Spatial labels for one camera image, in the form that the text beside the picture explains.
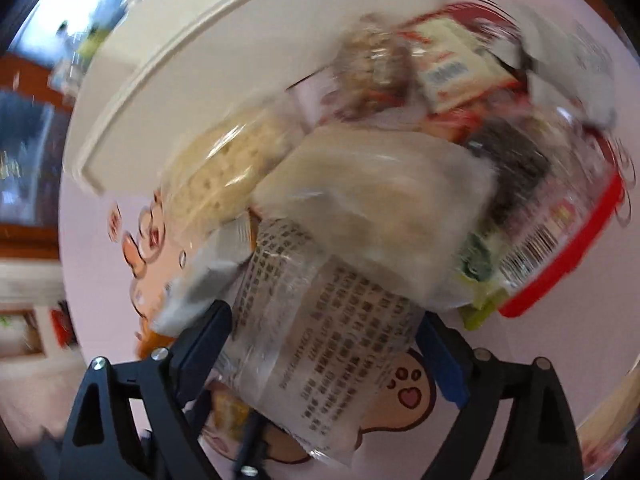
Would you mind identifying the yellow snack packet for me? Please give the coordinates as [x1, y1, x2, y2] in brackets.
[207, 382, 253, 433]

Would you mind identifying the round pale cracker packet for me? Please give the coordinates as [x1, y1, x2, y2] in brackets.
[160, 107, 306, 228]

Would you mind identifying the pale cake packet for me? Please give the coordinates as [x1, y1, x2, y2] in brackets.
[250, 122, 501, 308]

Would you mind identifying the silver grey snack packet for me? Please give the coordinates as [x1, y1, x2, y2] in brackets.
[517, 5, 623, 128]

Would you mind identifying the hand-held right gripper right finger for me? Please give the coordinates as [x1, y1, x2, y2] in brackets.
[417, 310, 586, 480]

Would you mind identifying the clear packet with red edge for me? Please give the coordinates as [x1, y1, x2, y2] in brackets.
[495, 105, 628, 318]

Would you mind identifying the green snack packet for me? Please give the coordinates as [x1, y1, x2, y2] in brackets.
[457, 232, 508, 331]

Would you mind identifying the clear packet with printed text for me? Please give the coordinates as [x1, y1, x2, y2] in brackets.
[212, 217, 426, 466]

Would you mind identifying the red and white snack packet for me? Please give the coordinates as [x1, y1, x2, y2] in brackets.
[400, 2, 523, 116]

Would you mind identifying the white plastic storage bin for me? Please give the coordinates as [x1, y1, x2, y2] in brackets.
[62, 0, 453, 196]

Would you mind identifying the pink printed table cover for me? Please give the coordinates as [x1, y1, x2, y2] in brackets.
[57, 0, 640, 480]

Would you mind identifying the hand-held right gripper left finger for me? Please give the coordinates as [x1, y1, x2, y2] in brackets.
[57, 300, 273, 480]

